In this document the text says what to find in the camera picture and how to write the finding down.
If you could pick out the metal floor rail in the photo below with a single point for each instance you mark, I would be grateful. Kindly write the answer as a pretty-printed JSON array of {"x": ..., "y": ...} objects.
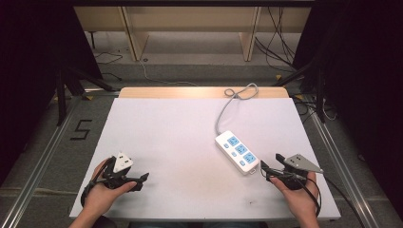
[
  {"x": 40, "y": 171},
  {"x": 339, "y": 164}
]

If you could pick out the white power strip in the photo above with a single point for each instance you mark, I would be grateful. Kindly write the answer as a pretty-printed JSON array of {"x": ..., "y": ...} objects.
[{"x": 236, "y": 152}]

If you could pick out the black metal stand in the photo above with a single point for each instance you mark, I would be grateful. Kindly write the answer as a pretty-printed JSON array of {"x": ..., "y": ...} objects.
[
  {"x": 61, "y": 95},
  {"x": 320, "y": 95}
]

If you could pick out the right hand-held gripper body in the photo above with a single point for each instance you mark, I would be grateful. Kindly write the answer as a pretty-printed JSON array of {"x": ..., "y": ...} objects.
[{"x": 299, "y": 164}]

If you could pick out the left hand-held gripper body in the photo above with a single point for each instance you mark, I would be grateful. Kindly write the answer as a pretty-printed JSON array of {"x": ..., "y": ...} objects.
[{"x": 118, "y": 177}]

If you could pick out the white table cover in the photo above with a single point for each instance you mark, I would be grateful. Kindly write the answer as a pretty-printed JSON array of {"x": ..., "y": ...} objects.
[{"x": 164, "y": 136}]

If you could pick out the yellow floor tape piece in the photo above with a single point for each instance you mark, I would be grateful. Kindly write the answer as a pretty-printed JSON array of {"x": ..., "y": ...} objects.
[
  {"x": 299, "y": 96},
  {"x": 278, "y": 77},
  {"x": 89, "y": 97}
]

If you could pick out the person's right hand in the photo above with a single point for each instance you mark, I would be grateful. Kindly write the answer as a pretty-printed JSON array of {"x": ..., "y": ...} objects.
[{"x": 299, "y": 199}]

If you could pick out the person's left hand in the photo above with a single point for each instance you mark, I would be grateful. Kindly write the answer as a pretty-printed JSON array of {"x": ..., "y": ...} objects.
[{"x": 101, "y": 198}]

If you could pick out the black curtain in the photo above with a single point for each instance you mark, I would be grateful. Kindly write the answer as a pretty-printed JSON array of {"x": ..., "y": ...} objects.
[
  {"x": 367, "y": 79},
  {"x": 28, "y": 63}
]

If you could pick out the light wooden shelf unit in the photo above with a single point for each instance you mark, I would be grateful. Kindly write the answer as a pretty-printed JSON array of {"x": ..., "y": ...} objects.
[{"x": 190, "y": 19}]

